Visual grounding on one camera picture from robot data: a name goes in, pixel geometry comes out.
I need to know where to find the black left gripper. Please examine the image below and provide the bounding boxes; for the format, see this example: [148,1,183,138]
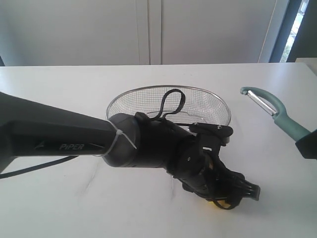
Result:
[165,134,261,210]

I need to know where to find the teal handled vegetable peeler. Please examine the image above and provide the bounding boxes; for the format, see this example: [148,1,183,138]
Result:
[240,87,311,142]

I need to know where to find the yellow lemon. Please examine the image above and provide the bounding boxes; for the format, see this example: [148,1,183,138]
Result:
[209,200,230,210]

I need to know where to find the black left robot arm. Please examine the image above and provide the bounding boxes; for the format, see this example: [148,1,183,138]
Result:
[0,93,261,210]

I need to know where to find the white cabinet doors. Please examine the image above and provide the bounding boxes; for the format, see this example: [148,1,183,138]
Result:
[0,0,276,65]

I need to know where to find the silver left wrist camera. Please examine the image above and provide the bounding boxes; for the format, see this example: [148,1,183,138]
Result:
[189,123,233,146]

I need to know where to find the oval wire mesh basket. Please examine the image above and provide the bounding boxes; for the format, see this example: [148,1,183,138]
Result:
[106,85,231,134]

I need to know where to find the window with dark frame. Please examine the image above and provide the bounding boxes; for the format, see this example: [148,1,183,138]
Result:
[269,0,317,63]

